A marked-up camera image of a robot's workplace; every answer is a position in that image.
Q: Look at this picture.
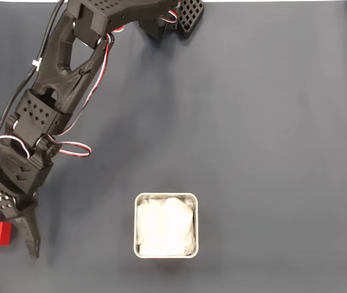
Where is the white crumpled cloth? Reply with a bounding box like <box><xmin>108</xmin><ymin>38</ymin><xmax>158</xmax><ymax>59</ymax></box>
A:
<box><xmin>137</xmin><ymin>197</ymin><xmax>196</xmax><ymax>257</ymax></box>

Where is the grey table mat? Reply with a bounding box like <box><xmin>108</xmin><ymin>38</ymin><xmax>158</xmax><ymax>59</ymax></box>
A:
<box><xmin>0</xmin><ymin>2</ymin><xmax>347</xmax><ymax>293</ymax></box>

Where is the black camera cable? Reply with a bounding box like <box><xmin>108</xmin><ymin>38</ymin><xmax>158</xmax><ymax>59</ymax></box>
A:
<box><xmin>0</xmin><ymin>0</ymin><xmax>68</xmax><ymax>158</ymax></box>

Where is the square silver metal box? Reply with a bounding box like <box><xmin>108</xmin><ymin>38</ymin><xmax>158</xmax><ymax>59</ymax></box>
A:
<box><xmin>133</xmin><ymin>192</ymin><xmax>199</xmax><ymax>259</ymax></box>

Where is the red white black servo cable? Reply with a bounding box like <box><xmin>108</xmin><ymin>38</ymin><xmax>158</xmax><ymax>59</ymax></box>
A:
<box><xmin>160</xmin><ymin>10</ymin><xmax>181</xmax><ymax>31</ymax></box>
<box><xmin>46</xmin><ymin>33</ymin><xmax>115</xmax><ymax>158</ymax></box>
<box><xmin>0</xmin><ymin>136</ymin><xmax>30</xmax><ymax>184</ymax></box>

